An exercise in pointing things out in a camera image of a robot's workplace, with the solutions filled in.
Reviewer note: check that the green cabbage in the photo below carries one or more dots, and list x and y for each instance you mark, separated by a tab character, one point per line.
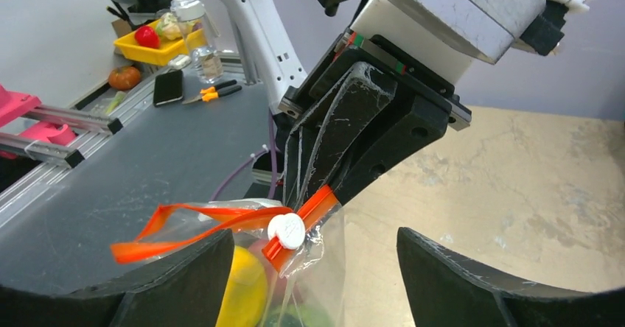
299	315

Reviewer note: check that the black smartphone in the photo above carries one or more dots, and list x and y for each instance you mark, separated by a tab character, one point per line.
168	88

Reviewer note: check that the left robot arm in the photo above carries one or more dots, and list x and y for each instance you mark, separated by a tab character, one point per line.
267	51

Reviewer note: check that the yellow lemon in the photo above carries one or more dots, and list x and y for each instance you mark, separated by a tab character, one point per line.
246	291

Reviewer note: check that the pink plastic part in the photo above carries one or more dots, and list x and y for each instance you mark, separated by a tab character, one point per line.
45	134

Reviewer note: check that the clear zip top bag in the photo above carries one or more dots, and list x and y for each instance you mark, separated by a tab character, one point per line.
287	267

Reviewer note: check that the orange handled pliers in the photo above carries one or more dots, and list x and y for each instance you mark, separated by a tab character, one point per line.
216	91

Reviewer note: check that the small orange pumpkin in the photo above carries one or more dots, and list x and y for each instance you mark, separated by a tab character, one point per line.
124	78

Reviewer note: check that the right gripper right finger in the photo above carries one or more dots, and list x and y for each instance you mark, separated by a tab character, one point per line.
445	288

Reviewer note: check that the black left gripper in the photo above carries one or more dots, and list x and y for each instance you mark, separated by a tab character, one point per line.
323	135

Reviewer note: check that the pink peach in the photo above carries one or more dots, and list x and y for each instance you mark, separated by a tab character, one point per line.
263	275

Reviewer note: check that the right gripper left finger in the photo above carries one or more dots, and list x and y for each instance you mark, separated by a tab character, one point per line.
185	288

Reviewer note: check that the clear water bottle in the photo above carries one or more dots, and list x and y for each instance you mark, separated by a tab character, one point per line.
198	35

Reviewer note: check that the red toy pepper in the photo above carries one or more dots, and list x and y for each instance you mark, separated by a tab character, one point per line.
147	37

